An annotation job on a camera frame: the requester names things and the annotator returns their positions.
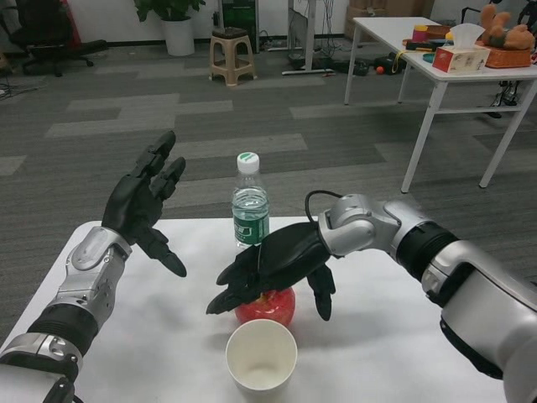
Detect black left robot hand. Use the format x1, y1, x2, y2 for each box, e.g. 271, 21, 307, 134
102, 129, 188, 278

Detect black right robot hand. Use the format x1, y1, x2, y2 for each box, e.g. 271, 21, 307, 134
205, 222, 336, 322

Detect red apple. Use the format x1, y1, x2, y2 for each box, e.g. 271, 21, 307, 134
234, 287, 296, 327

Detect clear water bottle green label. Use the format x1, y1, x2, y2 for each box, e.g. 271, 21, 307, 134
232, 151, 270, 249

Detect white paper cup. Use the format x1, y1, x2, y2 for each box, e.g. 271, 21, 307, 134
225, 318, 299, 394

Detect potted plant white pot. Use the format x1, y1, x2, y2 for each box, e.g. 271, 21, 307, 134
133, 0, 206, 57

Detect beige plastic stool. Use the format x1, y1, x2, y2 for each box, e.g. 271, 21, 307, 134
208, 27, 258, 87

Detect black office chair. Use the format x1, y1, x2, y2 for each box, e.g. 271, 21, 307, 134
0, 0, 108, 78

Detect black and green cabinet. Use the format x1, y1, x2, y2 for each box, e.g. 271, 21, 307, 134
220, 0, 260, 54

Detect black and yellow tool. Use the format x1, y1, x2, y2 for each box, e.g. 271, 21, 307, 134
374, 52, 408, 76

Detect white standing desk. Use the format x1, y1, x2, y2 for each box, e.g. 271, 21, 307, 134
281, 0, 336, 76

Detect white metal-legged table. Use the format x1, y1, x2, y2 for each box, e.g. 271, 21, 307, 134
343, 16, 537, 194

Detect red and cream tissue box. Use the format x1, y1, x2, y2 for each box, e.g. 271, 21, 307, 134
431, 23, 491, 75

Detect brown cardboard boxes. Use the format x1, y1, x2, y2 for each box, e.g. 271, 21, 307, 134
344, 0, 435, 43

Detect orange basket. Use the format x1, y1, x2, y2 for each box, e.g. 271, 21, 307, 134
484, 45, 533, 69

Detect brown teddy bear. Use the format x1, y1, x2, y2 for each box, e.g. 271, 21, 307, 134
479, 3, 536, 51

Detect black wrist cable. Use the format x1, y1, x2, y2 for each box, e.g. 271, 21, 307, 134
305, 190, 343, 223

